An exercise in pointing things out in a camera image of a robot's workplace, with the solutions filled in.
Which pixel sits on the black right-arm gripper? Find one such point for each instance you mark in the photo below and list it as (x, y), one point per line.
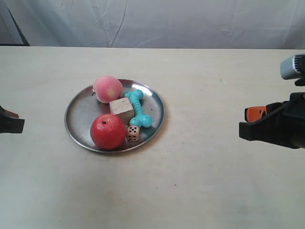
(278, 123)

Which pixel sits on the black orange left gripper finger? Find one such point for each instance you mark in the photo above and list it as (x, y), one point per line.
(10, 122)

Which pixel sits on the round steel plate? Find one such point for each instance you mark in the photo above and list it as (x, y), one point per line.
(84, 108)

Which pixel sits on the red toy apple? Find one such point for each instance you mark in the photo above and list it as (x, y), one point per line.
(108, 131)

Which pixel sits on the pink toy peach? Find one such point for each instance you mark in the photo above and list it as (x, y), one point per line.
(107, 89)

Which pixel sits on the white backdrop curtain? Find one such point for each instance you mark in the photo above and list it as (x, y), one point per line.
(194, 24)

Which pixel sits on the wooden cube block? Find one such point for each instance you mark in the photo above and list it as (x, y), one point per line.
(123, 109)

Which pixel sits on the wooden die with dots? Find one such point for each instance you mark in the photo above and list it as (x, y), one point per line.
(133, 133)

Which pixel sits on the turquoise rubber bone toy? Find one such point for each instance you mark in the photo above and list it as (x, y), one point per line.
(140, 119)

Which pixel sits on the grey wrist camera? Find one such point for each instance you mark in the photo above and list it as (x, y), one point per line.
(293, 67)

